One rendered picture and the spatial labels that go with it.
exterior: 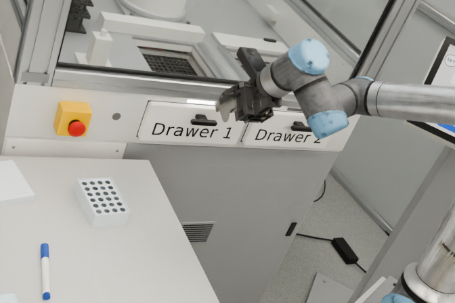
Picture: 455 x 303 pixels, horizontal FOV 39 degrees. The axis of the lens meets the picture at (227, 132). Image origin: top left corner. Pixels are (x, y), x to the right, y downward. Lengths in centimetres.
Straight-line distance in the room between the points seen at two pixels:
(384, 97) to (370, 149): 206
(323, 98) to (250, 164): 65
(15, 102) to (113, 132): 26
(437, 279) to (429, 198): 104
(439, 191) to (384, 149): 111
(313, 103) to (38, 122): 66
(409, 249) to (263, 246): 53
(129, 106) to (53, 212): 33
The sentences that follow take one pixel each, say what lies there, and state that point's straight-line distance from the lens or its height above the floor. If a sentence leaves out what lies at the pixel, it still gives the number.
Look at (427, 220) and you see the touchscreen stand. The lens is 232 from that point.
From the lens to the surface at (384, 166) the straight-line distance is 335.
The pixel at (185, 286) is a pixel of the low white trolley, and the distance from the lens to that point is 140.
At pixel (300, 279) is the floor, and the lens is 280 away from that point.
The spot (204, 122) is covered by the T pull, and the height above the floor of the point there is 91.
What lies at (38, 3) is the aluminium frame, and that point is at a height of 114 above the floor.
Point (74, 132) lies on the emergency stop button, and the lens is 152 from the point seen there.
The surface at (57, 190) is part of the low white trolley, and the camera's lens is 152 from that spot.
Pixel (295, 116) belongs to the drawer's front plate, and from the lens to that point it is 183.
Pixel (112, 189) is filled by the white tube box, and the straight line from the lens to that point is 151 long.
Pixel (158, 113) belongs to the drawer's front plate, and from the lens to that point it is 163.
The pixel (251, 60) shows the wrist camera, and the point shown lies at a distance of 146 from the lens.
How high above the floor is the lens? 171
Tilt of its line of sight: 29 degrees down
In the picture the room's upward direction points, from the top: 22 degrees clockwise
